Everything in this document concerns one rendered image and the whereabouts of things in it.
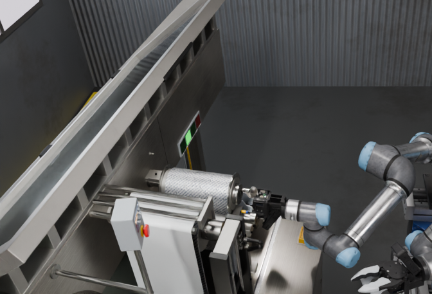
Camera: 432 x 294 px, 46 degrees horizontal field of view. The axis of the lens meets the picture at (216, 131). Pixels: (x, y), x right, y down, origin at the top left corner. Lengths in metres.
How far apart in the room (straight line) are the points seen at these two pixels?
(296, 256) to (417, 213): 0.69
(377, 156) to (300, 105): 2.48
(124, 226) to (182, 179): 0.69
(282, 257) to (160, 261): 0.61
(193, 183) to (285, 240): 0.51
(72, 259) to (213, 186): 0.53
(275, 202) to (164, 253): 0.49
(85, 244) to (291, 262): 0.82
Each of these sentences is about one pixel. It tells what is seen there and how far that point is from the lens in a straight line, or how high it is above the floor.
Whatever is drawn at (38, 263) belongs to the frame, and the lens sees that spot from 1.47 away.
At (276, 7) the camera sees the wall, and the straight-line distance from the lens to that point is 4.37.
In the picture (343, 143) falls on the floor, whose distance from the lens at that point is 4.01.
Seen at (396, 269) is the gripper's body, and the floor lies 1.25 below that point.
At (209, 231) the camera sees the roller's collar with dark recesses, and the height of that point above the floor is 1.35.
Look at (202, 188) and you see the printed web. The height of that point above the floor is 1.30.
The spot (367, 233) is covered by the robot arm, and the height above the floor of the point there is 1.09.
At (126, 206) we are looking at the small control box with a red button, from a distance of 1.14.
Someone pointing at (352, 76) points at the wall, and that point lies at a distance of 4.65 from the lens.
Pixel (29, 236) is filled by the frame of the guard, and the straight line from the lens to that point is 0.74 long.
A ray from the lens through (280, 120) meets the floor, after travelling 4.27.
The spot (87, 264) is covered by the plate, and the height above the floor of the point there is 1.30.
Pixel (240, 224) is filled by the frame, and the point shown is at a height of 1.42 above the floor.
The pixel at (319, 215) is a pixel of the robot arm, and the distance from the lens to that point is 1.81.
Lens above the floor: 2.47
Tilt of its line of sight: 36 degrees down
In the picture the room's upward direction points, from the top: 8 degrees counter-clockwise
